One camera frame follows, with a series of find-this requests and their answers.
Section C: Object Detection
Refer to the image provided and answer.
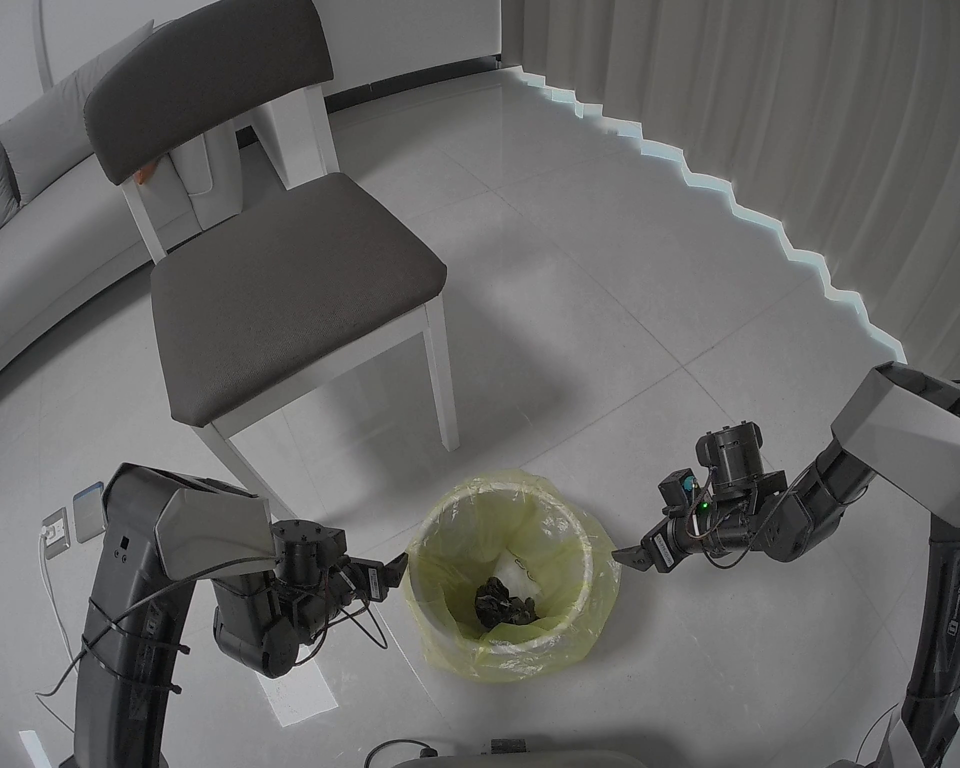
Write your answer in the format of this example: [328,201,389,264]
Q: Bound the white cable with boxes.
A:
[37,525,57,624]

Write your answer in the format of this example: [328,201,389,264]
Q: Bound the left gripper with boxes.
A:
[339,550,413,606]

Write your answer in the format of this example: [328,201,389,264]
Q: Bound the grey trash bin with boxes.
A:
[408,483,603,655]

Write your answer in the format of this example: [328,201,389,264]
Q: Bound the yellow plastic bag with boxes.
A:
[401,466,620,685]

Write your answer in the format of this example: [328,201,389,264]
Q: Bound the grey padded white chair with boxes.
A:
[82,0,462,541]

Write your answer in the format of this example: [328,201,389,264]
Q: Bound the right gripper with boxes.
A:
[611,516,727,576]

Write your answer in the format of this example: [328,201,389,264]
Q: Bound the pale grey curtain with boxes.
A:
[498,0,960,406]

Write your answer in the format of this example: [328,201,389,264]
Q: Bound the grey sofa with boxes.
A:
[0,21,249,376]

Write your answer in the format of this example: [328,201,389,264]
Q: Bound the dark grey cushion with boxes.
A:
[0,138,22,222]

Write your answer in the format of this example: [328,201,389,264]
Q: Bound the black plastic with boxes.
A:
[474,573,540,630]

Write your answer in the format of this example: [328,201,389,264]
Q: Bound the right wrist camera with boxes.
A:
[658,468,704,520]

